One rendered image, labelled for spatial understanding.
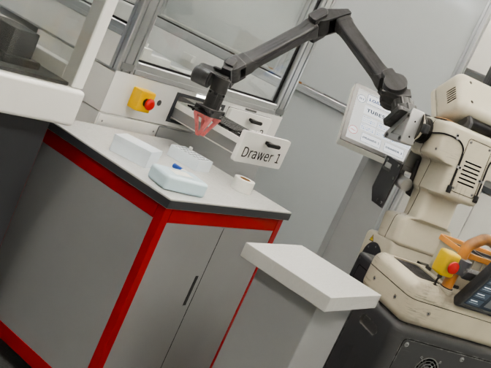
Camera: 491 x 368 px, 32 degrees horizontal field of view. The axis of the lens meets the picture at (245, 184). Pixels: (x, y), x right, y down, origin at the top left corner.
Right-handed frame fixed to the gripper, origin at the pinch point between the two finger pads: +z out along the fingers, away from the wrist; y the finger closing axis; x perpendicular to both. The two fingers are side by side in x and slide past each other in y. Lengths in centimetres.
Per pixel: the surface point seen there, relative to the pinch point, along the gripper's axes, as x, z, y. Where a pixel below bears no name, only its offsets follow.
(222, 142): 2.0, 1.4, -13.2
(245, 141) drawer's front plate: 10.5, -2.6, -12.2
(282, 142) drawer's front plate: 13.8, -4.9, -33.4
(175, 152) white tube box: -2.2, 8.2, 6.4
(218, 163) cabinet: -17, 16, -55
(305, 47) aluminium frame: -13, -39, -78
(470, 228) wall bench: 38, 26, -312
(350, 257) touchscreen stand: 28, 39, -123
